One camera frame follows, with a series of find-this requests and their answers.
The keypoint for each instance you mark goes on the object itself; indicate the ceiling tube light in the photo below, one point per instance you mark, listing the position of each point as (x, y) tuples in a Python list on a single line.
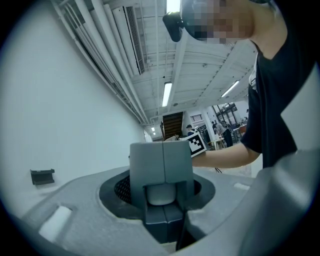
[(167, 94), (173, 5), (230, 89)]

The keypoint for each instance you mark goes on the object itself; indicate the white ceiling pipes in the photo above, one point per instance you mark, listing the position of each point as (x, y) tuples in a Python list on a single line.
[(100, 50)]

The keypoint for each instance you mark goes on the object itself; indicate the black wall shelf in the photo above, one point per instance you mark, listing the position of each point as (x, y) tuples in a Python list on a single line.
[(42, 177)]

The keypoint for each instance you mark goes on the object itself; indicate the person's head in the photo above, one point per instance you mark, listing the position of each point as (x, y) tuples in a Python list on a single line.
[(262, 25)]

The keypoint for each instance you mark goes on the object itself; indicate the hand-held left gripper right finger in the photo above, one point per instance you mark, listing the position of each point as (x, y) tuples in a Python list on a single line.
[(220, 200)]

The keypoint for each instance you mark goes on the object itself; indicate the white ceiling air conditioner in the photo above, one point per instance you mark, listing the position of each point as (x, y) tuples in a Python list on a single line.
[(128, 37)]

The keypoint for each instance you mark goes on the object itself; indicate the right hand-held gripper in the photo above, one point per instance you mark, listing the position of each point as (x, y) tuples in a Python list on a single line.
[(197, 145)]

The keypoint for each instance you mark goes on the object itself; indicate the person's right forearm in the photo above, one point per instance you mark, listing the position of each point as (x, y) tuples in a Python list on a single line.
[(225, 157)]

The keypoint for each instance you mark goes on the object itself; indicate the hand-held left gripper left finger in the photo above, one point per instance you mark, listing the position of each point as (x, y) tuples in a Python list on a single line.
[(87, 212)]

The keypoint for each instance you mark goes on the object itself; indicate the black head-mounted camera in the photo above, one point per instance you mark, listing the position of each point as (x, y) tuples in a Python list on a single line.
[(173, 26)]

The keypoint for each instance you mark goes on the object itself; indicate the dark wooden staircase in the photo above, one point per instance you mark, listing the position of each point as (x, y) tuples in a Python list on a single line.
[(172, 125)]

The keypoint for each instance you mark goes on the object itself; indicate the person in black shirt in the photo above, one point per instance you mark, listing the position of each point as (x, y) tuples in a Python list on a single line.
[(275, 100)]

